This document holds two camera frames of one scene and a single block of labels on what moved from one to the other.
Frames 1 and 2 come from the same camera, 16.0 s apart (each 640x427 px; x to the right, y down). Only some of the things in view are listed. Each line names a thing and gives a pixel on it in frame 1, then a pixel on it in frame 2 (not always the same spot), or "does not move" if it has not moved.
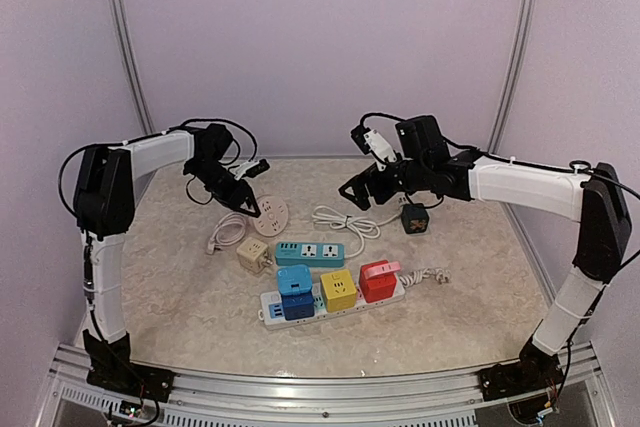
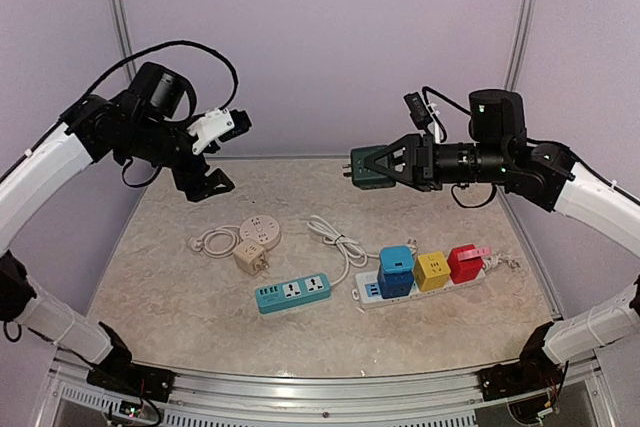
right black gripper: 359,182 to 419,157
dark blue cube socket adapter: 298,306 to 395,284
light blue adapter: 294,279 to 396,259
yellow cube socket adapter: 339,290 to 431,271
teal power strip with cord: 328,255 to 308,290
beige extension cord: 231,228 to 201,243
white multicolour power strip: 273,317 to 366,293
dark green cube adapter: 415,218 to 363,177
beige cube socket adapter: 254,254 does not move
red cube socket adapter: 377,288 to 465,270
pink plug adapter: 382,268 to 480,252
